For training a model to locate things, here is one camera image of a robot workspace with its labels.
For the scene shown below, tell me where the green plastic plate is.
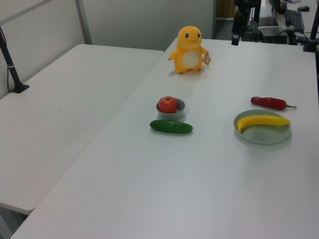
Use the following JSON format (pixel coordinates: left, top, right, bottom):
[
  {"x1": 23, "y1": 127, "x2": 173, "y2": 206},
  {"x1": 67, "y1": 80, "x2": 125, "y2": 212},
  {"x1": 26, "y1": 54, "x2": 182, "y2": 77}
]
[{"x1": 233, "y1": 109, "x2": 293, "y2": 145}]

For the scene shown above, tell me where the red chili pepper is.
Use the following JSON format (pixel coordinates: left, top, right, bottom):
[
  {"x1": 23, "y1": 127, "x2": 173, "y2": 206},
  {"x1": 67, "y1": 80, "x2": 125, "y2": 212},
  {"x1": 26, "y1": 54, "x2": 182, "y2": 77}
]
[{"x1": 250, "y1": 96, "x2": 297, "y2": 112}]

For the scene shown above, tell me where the black camera stand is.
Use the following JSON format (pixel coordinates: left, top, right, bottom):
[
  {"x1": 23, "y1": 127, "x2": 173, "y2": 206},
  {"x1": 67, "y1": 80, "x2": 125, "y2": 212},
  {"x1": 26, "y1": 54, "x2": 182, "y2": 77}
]
[
  {"x1": 303, "y1": 0, "x2": 319, "y2": 53},
  {"x1": 0, "y1": 26, "x2": 30, "y2": 94}
]

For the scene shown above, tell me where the yellow banana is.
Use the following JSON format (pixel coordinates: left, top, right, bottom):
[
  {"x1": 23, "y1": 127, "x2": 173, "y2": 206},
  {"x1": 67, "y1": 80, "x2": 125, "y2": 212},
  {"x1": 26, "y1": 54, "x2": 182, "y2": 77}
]
[{"x1": 236, "y1": 115, "x2": 291, "y2": 132}]

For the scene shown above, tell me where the black keyboard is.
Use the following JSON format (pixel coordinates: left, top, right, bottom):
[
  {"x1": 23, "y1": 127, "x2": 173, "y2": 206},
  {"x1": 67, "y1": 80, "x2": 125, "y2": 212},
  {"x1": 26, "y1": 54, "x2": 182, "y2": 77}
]
[{"x1": 285, "y1": 9, "x2": 305, "y2": 33}]

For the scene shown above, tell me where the green cucumber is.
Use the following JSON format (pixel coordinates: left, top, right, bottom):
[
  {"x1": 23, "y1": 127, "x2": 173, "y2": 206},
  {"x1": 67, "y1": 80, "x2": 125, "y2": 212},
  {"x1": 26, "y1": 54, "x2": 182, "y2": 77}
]
[{"x1": 149, "y1": 119, "x2": 193, "y2": 134}]

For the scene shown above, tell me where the red apple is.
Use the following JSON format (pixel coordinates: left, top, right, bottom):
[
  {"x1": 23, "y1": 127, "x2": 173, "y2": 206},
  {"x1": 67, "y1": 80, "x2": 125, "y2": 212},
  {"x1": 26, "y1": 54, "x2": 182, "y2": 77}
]
[{"x1": 158, "y1": 96, "x2": 178, "y2": 114}]

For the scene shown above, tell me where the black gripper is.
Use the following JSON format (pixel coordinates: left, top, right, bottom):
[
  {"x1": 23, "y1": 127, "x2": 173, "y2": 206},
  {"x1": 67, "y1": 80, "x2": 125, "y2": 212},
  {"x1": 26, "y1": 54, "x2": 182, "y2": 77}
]
[{"x1": 231, "y1": 11, "x2": 245, "y2": 46}]

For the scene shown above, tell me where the grey bowl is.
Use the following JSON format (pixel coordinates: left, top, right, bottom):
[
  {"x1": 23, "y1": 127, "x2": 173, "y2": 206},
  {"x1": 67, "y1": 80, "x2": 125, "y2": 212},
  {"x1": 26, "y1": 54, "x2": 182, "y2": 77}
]
[{"x1": 156, "y1": 98, "x2": 187, "y2": 121}]

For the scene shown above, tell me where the orange plush toy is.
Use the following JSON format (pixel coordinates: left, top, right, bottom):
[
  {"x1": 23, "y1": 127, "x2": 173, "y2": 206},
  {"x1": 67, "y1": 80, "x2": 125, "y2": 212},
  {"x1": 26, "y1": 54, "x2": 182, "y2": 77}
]
[{"x1": 167, "y1": 25, "x2": 209, "y2": 75}]

